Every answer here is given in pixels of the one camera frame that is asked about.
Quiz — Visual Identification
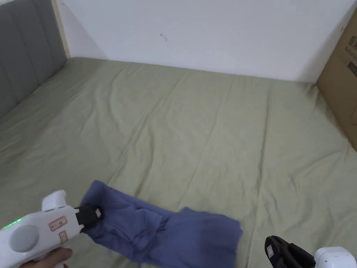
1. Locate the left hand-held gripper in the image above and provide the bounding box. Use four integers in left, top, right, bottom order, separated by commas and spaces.
0, 190, 102, 265

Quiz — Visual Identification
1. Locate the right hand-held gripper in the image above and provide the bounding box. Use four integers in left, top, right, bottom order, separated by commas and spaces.
264, 235, 357, 268

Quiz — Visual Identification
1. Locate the blue shirt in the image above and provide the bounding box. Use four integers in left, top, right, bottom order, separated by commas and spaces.
80, 180, 244, 268

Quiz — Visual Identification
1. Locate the person's left hand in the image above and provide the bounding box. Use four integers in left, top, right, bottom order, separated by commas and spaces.
17, 247, 74, 268

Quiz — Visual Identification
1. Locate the bed with pale green sheet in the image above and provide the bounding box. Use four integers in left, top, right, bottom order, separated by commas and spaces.
0, 57, 357, 268

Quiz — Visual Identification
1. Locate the grey padded headboard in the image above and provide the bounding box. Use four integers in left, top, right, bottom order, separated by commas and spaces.
0, 0, 70, 119

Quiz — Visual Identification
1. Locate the brown cardboard carton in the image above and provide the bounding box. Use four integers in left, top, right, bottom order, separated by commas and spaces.
316, 0, 357, 152

